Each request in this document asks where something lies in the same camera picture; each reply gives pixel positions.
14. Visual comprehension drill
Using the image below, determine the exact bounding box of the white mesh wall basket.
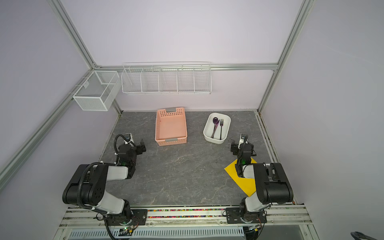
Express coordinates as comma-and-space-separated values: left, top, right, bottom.
73, 71, 122, 112

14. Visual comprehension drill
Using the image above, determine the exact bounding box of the aluminium mounting rail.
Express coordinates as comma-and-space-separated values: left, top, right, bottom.
59, 205, 313, 229

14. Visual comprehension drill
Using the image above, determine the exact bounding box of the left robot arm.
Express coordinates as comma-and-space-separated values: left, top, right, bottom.
62, 134, 147, 226

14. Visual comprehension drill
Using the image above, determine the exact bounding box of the white slotted cable duct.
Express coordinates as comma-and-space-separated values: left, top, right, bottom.
68, 227, 245, 240

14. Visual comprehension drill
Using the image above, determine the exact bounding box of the white plastic tray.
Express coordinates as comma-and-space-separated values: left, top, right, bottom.
203, 113, 231, 145

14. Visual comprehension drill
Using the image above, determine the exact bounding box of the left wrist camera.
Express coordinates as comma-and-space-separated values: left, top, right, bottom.
124, 133, 133, 144

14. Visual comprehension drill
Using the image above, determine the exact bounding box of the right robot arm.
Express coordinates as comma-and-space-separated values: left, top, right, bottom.
231, 133, 294, 223

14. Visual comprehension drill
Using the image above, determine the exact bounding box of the yellow paper napkin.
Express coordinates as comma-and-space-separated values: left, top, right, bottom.
225, 160, 256, 197

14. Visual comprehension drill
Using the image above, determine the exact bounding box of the green circuit board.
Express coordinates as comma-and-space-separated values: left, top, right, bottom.
119, 228, 133, 237

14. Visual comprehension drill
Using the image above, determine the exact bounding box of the white wire wall rack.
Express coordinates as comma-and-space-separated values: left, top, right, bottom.
121, 62, 212, 95

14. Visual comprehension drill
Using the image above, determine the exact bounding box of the dark iridescent fork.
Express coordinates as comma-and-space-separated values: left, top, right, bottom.
220, 119, 224, 140

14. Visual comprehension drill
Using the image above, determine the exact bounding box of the purple iridescent spoon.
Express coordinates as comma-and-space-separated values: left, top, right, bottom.
211, 117, 220, 139

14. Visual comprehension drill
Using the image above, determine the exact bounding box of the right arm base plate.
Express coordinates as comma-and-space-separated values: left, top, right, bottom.
223, 207, 267, 224

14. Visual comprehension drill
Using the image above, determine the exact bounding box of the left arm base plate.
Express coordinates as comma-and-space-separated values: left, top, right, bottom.
106, 209, 148, 226

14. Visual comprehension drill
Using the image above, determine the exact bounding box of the pink perforated plastic basket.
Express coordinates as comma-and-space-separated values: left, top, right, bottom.
155, 107, 188, 147

